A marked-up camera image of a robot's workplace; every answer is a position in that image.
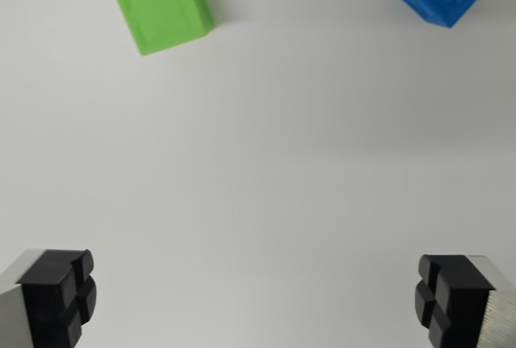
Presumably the black-padded silver gripper right finger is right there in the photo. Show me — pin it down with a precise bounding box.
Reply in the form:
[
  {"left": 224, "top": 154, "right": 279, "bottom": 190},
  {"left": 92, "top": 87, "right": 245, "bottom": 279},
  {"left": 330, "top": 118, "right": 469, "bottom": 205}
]
[{"left": 414, "top": 254, "right": 516, "bottom": 348}]

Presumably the black-padded silver gripper left finger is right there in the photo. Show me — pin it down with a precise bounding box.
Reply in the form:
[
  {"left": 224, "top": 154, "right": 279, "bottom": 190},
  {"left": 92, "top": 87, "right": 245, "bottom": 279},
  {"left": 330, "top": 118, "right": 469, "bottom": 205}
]
[{"left": 0, "top": 248, "right": 98, "bottom": 348}]

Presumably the green embossed cube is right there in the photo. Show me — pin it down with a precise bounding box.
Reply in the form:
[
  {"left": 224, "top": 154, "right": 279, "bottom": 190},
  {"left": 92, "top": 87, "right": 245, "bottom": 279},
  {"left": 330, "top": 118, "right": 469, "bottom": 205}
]
[{"left": 110, "top": 0, "right": 216, "bottom": 57}]

